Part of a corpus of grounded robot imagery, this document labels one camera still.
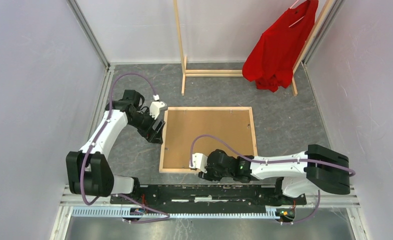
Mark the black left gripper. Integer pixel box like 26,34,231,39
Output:
128,108,166,145

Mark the brown backing board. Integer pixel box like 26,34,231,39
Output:
163,109,255,170

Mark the white wooden picture frame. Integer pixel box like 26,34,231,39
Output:
158,106,259,174

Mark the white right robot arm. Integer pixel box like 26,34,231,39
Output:
189,144,355,204

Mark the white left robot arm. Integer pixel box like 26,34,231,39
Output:
66,90,167,204

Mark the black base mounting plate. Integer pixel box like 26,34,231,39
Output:
128,184,307,209

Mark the red t-shirt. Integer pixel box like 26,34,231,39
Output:
242,0,319,92

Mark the wooden clothes rack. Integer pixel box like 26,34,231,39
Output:
172,0,338,96

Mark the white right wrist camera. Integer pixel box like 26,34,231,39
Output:
189,153,208,173

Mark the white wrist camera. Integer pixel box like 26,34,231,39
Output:
189,153,208,173
149,94,168,119

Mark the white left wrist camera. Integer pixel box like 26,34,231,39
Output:
149,94,168,119

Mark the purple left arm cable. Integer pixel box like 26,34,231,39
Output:
79,73,171,225

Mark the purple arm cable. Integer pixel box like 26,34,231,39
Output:
189,134,356,225
79,73,171,225

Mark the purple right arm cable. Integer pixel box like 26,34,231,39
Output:
189,134,356,225

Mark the aluminium rail with cable comb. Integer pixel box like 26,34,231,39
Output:
58,184,361,220

